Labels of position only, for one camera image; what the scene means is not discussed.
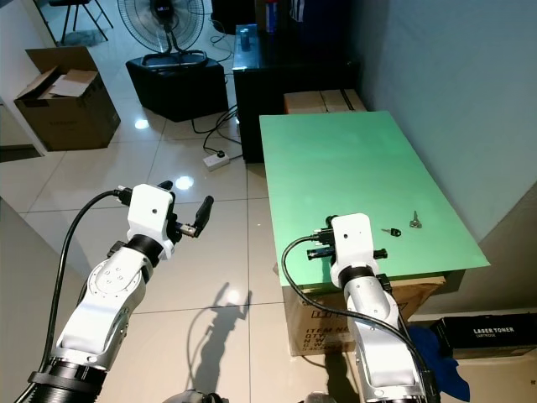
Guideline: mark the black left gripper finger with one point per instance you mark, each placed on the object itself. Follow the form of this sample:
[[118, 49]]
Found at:
[[203, 217]]

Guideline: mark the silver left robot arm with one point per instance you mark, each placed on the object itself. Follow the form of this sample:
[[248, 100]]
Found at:
[[101, 302]]

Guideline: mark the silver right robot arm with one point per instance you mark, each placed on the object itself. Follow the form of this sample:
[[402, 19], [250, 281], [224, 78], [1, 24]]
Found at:
[[382, 353]]

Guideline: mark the white power strip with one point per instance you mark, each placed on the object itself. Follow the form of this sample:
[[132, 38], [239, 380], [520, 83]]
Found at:
[[217, 159]]

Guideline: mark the large printed cardboard box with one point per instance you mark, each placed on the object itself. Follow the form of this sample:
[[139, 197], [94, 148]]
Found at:
[[310, 323]]

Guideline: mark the green table board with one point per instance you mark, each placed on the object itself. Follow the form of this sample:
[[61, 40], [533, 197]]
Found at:
[[352, 168]]

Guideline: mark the small silver key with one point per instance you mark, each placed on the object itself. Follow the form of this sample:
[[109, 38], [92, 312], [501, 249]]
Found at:
[[415, 221]]

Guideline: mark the closed brown cardboard box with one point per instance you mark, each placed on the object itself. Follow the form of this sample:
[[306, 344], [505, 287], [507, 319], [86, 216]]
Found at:
[[323, 101]]

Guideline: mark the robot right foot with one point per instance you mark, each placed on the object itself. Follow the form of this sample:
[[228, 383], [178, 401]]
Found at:
[[325, 400]]

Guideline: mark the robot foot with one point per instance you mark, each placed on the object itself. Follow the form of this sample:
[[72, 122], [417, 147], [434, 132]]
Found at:
[[201, 398], [325, 400]]

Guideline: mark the open brown cardboard box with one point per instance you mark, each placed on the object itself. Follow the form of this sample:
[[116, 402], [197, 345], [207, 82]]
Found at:
[[67, 117]]

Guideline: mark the black cabinet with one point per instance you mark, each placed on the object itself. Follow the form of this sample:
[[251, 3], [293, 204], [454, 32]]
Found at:
[[294, 80]]

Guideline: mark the blue cloth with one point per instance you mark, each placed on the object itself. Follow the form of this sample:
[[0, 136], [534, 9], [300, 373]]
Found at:
[[440, 361]]

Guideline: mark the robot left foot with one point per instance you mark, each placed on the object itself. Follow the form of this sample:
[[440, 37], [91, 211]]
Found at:
[[201, 398]]

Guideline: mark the black laser toner box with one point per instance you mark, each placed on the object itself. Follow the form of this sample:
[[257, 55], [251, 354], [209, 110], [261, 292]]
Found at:
[[487, 334]]

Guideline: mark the black standing fan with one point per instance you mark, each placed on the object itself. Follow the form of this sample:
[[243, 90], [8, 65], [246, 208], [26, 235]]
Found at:
[[164, 21]]

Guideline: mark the black chair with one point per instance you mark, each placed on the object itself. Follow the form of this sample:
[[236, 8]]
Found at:
[[67, 2]]

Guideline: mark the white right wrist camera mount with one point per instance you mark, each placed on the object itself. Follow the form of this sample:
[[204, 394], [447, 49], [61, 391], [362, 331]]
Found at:
[[354, 239]]

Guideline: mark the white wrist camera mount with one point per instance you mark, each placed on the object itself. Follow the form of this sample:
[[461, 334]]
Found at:
[[151, 210], [354, 239]]

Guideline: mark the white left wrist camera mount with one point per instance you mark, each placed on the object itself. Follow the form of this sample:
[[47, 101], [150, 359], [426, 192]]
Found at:
[[151, 210]]

